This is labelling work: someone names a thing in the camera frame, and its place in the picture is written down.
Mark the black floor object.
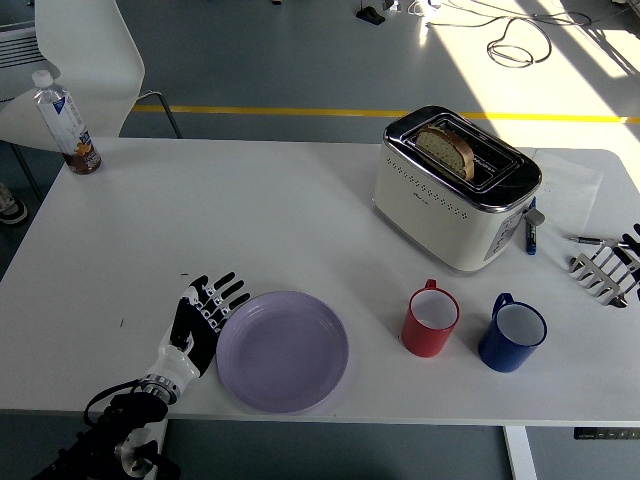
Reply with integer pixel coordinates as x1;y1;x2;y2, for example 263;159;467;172
354;5;386;26

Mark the purple round plate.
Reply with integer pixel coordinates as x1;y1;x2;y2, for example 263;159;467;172
215;290;350;415

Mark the blue enamel mug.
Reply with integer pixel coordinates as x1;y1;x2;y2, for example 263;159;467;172
477;292;548;374

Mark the white plastic chair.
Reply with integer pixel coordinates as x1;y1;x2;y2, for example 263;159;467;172
0;0;182;201

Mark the grey floor cable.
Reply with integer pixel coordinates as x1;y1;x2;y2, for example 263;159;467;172
485;9;594;69

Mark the person's shoe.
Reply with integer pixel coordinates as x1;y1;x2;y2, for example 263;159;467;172
0;180;29;226

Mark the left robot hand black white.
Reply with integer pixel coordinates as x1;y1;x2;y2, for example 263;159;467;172
149;271;252;391

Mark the black table control panel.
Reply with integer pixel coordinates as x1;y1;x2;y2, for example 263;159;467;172
572;427;640;441

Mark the white slatted panel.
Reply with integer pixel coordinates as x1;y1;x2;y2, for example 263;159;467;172
0;22;49;76

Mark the white paper sheet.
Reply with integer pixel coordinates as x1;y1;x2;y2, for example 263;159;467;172
529;149;604;231

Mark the clear plastic drink bottle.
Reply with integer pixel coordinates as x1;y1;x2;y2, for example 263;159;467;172
31;69;103;176

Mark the silver toast rack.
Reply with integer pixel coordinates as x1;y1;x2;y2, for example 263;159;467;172
567;238;636;309

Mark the blue marker pen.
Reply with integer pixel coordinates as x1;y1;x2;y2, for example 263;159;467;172
523;196;538;256

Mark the silver black pen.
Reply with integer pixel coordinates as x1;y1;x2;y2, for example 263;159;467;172
568;234;626;249

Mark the brown bread slice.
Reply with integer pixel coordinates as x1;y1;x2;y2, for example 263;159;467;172
414;123;475;182

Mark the red enamel mug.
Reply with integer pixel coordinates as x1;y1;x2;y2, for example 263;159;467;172
400;278;461;359

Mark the cream toaster with chrome top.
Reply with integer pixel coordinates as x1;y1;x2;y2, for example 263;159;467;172
371;104;546;274

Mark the white table leg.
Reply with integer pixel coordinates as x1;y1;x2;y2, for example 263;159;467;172
502;425;539;480

